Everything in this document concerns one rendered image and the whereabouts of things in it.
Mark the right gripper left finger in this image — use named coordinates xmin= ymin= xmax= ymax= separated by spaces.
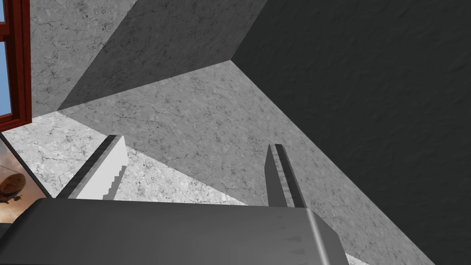
xmin=56 ymin=134 xmax=129 ymax=201

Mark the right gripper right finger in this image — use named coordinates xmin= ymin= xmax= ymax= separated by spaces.
xmin=264 ymin=143 xmax=308 ymax=209

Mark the red framed window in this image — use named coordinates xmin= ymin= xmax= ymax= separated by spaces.
xmin=0 ymin=0 xmax=33 ymax=133

